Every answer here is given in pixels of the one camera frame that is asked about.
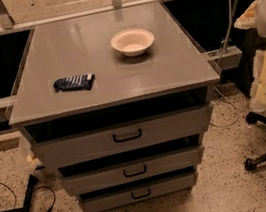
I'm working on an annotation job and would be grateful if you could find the white paper bowl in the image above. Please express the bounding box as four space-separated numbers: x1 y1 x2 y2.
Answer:
110 28 155 57

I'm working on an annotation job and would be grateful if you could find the white power cable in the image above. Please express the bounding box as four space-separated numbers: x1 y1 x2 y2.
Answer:
212 0 241 54

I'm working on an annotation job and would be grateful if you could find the blue striped snack packet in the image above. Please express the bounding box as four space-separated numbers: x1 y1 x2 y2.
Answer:
53 73 95 92

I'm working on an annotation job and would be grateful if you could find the grey middle drawer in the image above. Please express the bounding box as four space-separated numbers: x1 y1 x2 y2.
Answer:
61 145 204 196

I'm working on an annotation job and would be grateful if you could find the grey bottom drawer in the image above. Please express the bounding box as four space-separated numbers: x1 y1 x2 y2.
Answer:
79 171 198 212

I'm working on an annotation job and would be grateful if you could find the grey top drawer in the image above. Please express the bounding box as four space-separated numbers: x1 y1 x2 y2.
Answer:
25 102 220 174

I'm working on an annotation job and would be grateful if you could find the grey drawer cabinet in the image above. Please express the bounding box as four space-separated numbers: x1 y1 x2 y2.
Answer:
10 2 219 204

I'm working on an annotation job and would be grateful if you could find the grey drawer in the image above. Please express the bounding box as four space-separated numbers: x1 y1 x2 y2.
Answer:
25 102 220 174
61 145 204 196
79 171 198 212

